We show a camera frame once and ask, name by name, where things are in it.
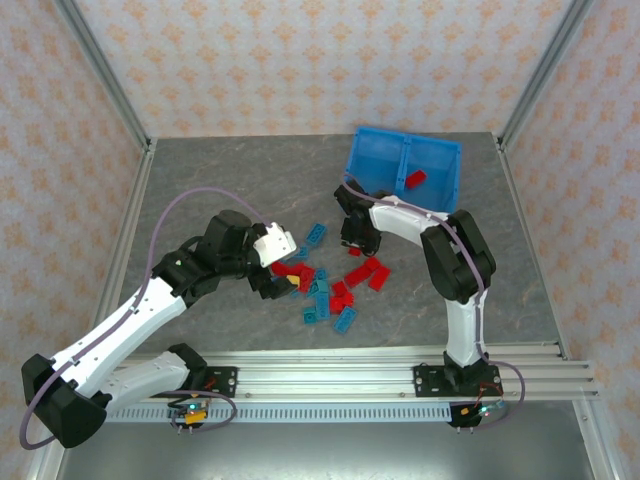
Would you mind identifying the blue two-compartment plastic bin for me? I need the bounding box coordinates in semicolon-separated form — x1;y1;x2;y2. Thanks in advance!
343;125;463;215

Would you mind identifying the small controller circuit board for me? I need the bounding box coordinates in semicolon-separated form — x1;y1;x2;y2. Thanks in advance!
167;399;209;426
460;402;507;421

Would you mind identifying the purple camera cable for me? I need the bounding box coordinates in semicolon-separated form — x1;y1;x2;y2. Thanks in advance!
18;187;275;451
342;171;526;431

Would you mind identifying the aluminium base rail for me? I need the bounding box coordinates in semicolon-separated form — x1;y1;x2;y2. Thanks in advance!
107;342;600;403

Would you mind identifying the aluminium table edge rail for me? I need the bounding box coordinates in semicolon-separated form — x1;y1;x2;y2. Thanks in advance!
24;139;157;480
494;134;631;480

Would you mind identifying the slotted grey cable duct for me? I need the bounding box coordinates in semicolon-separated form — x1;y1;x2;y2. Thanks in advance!
107;403;454;425

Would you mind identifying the aluminium frame post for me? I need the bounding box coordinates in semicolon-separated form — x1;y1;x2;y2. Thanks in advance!
52;0;154;154
497;0;599;151

